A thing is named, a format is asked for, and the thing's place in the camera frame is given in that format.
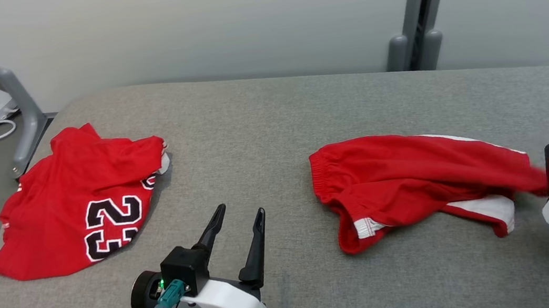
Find grey partition leg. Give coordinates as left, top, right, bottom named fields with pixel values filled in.
left=0, top=0, right=55, bottom=183

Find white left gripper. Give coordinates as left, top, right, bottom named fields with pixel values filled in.
left=172, top=200, right=278, bottom=308

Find grey partition post with feet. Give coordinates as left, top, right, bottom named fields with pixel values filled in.
left=378, top=0, right=470, bottom=76

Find red number 23 jersey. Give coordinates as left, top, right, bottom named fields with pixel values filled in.
left=0, top=114, right=184, bottom=285

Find red shorts with white stripe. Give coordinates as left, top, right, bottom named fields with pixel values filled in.
left=307, top=113, right=549, bottom=261

